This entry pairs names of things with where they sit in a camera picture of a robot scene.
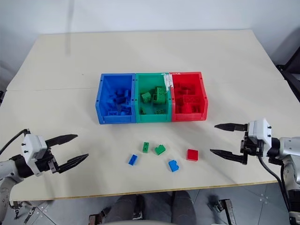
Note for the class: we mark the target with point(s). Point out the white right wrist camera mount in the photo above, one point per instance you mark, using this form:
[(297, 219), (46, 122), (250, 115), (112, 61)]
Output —
[(259, 130)]

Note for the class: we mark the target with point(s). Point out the black metal bracket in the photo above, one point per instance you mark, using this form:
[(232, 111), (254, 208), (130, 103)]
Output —
[(226, 208), (96, 219)]

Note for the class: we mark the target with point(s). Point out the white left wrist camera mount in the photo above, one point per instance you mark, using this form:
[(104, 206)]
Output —
[(32, 145)]

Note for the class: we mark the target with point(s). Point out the long red brick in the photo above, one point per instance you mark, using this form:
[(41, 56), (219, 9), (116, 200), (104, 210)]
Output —
[(185, 89)]

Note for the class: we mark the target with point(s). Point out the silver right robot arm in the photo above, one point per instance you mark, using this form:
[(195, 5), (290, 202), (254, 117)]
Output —
[(289, 146)]

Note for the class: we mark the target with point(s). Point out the large green brick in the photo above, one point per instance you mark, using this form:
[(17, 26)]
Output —
[(160, 95)]

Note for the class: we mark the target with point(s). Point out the black equipment stand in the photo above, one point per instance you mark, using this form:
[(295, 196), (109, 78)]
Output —
[(291, 68)]

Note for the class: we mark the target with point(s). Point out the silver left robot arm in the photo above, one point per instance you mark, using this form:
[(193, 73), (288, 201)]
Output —
[(7, 167)]

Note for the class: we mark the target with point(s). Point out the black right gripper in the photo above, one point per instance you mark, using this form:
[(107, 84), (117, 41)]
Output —
[(253, 147)]

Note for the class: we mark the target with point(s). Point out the blue plastic bin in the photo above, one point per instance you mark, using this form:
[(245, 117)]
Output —
[(117, 80)]

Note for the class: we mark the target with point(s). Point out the small dark green brick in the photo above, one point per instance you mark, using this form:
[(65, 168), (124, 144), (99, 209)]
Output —
[(143, 111)]

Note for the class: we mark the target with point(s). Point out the stepped green brick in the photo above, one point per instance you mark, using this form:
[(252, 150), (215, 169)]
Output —
[(159, 150)]

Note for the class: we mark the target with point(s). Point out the sloped red brick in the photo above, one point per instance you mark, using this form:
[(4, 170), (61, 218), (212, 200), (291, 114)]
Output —
[(186, 109)]

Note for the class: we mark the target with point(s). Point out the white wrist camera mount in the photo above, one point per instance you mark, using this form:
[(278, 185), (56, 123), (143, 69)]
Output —
[(259, 130), (32, 145)]

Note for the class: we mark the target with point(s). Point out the square red brick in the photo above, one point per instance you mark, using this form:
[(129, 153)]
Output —
[(192, 155)]

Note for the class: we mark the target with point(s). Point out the white tape strip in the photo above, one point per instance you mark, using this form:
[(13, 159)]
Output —
[(167, 82)]

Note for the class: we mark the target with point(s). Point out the green cube brick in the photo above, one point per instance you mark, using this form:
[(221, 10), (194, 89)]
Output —
[(145, 97)]

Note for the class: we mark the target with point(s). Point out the stepped blue brick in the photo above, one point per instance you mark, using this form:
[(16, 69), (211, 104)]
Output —
[(174, 166)]

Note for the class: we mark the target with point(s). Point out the small red brick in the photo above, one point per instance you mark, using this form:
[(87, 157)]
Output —
[(197, 109)]

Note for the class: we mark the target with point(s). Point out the small narrow green brick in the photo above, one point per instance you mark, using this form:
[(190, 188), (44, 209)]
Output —
[(145, 147)]

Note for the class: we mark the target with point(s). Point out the small flat blue brick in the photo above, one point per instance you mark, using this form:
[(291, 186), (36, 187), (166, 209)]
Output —
[(133, 160)]

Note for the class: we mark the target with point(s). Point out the red plastic bin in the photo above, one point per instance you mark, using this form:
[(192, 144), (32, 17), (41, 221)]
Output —
[(187, 79)]

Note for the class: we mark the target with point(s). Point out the flat green brick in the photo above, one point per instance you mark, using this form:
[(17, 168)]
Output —
[(159, 111)]

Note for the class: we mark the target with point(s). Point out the wide red brick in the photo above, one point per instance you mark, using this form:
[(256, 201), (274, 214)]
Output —
[(192, 99)]

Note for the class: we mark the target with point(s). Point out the green plastic bin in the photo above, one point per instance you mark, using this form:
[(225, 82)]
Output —
[(148, 80)]

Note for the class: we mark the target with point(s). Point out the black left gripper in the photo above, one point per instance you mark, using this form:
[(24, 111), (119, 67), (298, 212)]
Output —
[(45, 161)]

